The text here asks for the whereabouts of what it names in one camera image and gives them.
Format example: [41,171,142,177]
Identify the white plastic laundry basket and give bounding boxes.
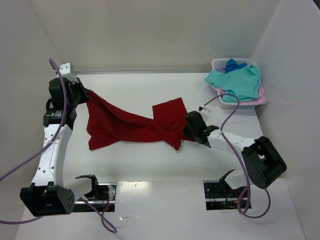
[211,58,267,109]

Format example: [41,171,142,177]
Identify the lilac t shirt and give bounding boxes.
[215,67,226,74]

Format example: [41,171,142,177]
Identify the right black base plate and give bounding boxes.
[203,181,244,211]

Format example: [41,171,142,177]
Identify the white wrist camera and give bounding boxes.
[198,106,210,121]
[59,62,78,84]

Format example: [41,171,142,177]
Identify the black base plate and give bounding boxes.
[203,181,244,211]
[73,182,117,213]

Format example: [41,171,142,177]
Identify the teal t shirt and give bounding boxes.
[204,65,261,103]

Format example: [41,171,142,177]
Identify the red t shirt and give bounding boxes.
[86,90,195,151]

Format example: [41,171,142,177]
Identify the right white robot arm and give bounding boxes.
[184,111,287,193]

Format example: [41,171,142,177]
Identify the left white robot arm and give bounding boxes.
[20,77,98,217]

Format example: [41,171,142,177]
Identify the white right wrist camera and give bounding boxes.
[198,106,210,121]

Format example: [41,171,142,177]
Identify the pink t shirt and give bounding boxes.
[218,86,268,107]

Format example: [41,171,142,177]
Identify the blue t shirt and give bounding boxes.
[225,58,247,74]

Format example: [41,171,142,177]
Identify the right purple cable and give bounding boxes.
[199,93,272,219]

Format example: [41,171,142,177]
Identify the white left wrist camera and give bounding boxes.
[59,62,78,84]

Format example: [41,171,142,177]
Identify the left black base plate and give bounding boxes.
[73,182,117,213]

